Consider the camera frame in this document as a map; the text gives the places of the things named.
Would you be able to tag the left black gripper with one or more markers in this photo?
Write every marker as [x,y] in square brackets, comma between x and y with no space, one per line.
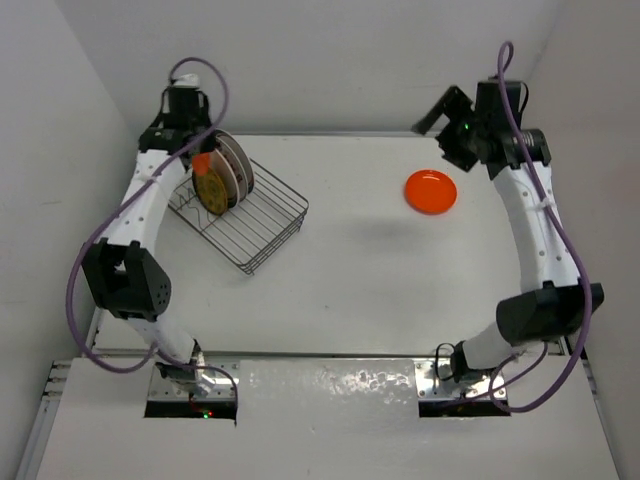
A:
[207,114]

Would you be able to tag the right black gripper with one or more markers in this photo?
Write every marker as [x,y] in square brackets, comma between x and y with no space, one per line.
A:
[456,105]

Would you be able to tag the white plate teal rim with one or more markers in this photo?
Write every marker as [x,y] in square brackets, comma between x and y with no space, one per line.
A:
[226,164]

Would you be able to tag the white plate red characters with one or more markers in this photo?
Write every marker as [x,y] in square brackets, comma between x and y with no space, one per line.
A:
[245,167]

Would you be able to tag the yellow patterned plate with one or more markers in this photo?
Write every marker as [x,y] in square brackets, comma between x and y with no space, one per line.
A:
[210,192]

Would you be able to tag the orange plate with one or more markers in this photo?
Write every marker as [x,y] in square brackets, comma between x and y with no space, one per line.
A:
[430,192]

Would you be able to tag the dark wire dish rack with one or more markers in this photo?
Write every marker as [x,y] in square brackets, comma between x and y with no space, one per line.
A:
[251,232]

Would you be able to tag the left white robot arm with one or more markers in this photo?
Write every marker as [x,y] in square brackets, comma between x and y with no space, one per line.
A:
[123,275]

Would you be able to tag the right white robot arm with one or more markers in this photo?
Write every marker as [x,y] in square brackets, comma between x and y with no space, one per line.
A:
[552,303]

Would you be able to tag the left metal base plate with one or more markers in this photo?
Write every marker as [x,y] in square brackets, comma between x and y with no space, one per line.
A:
[211,383]

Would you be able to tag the metal base plate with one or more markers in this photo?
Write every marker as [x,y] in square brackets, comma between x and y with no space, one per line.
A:
[432,385]
[211,383]

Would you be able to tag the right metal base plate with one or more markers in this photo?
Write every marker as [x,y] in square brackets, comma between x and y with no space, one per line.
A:
[432,385]

